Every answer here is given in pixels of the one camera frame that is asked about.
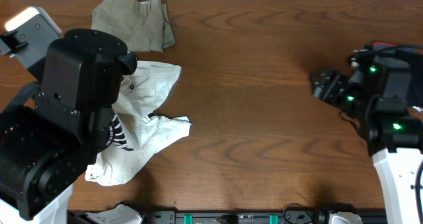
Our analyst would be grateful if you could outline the white t-shirt black print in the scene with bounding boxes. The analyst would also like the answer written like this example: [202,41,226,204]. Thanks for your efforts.
[85,61,191,186]

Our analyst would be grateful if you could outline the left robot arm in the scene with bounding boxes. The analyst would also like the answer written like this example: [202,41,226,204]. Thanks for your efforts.
[1,29,137,223]

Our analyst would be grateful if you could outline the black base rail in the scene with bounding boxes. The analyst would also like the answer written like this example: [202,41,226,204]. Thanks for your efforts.
[67,200,387,224]

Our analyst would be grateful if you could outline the black garment red trim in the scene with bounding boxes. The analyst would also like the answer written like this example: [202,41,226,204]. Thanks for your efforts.
[349,42,422,108]

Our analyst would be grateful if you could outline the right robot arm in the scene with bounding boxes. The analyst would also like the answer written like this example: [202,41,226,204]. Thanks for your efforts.
[310,56,422,223]

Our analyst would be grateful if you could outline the folded khaki shorts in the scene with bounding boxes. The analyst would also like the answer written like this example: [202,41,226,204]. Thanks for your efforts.
[91,0,175,52]

